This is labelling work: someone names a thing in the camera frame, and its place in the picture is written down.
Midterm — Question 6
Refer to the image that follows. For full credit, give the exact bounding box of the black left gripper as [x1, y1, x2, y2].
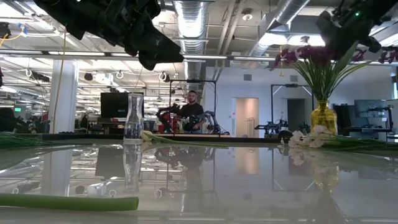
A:
[89, 0, 185, 72]

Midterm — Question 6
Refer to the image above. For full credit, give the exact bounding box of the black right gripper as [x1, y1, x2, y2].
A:
[316, 0, 398, 60]

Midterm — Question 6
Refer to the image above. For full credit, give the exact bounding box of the purple blossom flower spray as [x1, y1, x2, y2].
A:
[269, 45, 335, 102]
[323, 40, 398, 102]

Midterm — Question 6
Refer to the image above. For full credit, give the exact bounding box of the clear glass vase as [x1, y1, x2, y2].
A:
[123, 92, 145, 144]

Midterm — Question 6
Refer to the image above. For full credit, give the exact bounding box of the yellow glass vase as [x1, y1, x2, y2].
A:
[310, 100, 338, 135]

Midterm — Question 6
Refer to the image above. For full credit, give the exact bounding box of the green stem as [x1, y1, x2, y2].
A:
[0, 193, 140, 212]

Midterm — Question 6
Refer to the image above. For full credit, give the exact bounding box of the long ceiling light strip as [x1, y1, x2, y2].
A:
[0, 49, 280, 63]

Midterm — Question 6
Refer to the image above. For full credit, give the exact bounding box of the black computer monitor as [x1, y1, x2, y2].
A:
[100, 91, 145, 119]

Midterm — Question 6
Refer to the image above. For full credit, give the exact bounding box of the person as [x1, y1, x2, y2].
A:
[178, 90, 206, 134]

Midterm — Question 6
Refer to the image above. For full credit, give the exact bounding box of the grey desk monitor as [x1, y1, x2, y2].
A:
[354, 99, 388, 119]

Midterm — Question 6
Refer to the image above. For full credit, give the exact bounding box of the dark desk monitor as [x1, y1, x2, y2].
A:
[333, 103, 352, 128]

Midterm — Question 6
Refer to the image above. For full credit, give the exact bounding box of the wooden workbench top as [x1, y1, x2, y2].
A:
[155, 133, 231, 139]

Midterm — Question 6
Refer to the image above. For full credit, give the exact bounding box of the dark office desk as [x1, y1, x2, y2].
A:
[348, 126, 393, 141]

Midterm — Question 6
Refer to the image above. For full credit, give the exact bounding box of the dark grey door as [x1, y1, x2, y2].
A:
[287, 98, 306, 131]

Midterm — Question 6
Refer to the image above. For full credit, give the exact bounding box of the round white ceiling fixture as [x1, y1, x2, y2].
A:
[241, 8, 254, 22]

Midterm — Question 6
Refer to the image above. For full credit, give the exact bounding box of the white pillar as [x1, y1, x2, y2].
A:
[49, 59, 79, 134]

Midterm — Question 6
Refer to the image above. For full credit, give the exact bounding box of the pale pink door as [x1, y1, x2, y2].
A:
[235, 97, 260, 138]

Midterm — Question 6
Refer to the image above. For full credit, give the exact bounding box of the silver ribbed ceiling duct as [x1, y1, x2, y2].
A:
[173, 0, 208, 106]

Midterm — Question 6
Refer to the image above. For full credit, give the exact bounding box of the smooth silver ceiling duct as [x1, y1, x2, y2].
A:
[248, 0, 312, 58]

